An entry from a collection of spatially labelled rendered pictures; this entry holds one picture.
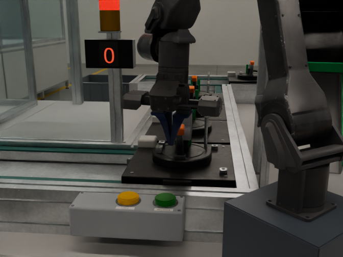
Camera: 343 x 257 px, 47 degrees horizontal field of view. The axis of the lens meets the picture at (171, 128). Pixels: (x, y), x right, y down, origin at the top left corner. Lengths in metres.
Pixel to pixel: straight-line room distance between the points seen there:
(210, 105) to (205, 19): 10.67
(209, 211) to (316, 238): 0.35
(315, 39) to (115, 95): 0.51
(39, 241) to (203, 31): 10.70
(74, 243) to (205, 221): 0.26
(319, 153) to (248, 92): 1.62
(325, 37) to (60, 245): 0.71
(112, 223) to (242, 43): 10.78
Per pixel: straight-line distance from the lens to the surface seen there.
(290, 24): 0.52
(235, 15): 11.38
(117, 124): 1.09
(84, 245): 0.83
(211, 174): 0.85
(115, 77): 1.06
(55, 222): 0.88
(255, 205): 0.53
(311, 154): 0.48
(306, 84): 0.51
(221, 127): 1.22
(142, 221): 0.73
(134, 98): 0.75
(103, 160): 1.08
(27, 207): 0.88
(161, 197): 0.74
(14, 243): 0.88
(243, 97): 2.10
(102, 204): 0.75
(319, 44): 0.93
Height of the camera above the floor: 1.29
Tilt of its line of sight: 16 degrees down
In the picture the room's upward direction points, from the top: straight up
